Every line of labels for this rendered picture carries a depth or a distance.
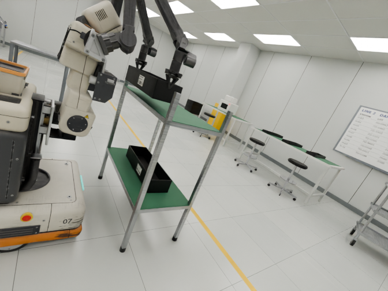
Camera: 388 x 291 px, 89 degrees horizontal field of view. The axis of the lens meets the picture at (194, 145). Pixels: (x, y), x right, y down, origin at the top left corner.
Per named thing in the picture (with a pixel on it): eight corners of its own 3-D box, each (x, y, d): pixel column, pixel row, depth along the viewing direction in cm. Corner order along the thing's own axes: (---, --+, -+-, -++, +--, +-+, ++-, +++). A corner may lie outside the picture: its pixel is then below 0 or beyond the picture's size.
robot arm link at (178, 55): (174, 48, 110) (176, 48, 105) (185, 53, 113) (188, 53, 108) (170, 61, 112) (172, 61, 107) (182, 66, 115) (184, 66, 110)
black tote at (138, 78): (125, 79, 154) (128, 64, 150) (145, 85, 164) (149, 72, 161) (151, 98, 112) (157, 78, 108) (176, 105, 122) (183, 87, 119)
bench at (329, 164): (254, 159, 526) (268, 131, 505) (322, 202, 394) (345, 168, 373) (237, 156, 480) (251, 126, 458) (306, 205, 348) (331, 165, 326)
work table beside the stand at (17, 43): (60, 108, 332) (70, 60, 310) (4, 97, 290) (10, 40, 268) (61, 101, 366) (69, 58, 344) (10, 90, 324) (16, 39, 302)
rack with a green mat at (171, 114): (140, 178, 226) (172, 84, 196) (177, 241, 159) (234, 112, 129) (97, 176, 197) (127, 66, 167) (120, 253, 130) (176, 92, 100)
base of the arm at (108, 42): (93, 34, 96) (97, 34, 87) (109, 30, 98) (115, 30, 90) (101, 53, 101) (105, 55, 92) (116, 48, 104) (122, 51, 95)
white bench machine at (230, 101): (224, 110, 609) (230, 96, 596) (234, 115, 579) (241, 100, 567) (216, 108, 583) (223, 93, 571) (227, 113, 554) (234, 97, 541)
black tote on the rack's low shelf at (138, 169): (125, 155, 184) (129, 144, 181) (142, 157, 195) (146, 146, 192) (146, 193, 142) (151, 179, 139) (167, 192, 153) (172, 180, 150)
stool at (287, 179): (269, 181, 394) (284, 153, 377) (296, 196, 371) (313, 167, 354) (264, 187, 351) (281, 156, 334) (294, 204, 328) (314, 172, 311)
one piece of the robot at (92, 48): (84, 52, 90) (93, 28, 88) (82, 51, 93) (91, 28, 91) (105, 63, 96) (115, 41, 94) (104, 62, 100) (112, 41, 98)
